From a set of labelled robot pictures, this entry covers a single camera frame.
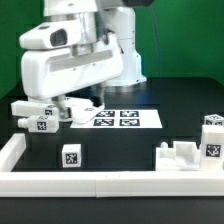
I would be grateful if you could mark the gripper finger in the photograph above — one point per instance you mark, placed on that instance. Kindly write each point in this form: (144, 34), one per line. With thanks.
(64, 111)
(98, 94)

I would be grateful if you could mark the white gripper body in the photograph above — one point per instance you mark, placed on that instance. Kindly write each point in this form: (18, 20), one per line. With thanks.
(47, 74)

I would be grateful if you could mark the white chair seat block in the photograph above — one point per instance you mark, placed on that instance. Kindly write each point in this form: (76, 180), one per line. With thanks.
(182, 156)

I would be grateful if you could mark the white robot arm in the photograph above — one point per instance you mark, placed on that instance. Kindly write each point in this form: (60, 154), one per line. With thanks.
(83, 43)

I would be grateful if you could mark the white long chair bar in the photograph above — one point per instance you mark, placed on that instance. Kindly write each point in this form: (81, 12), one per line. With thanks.
(27, 109)

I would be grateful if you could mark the white tagged cube nut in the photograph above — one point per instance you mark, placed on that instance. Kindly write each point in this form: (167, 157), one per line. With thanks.
(71, 155)

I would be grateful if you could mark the white marker sheet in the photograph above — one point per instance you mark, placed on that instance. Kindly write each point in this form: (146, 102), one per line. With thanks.
(123, 119)

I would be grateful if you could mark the white tagged cube right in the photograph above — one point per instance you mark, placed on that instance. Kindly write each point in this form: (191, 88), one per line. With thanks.
(214, 119)

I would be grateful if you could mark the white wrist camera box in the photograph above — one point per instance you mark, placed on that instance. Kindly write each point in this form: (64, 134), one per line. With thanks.
(51, 35)

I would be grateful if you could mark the white U-shaped boundary frame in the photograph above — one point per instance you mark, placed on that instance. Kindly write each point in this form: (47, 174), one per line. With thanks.
(100, 184)

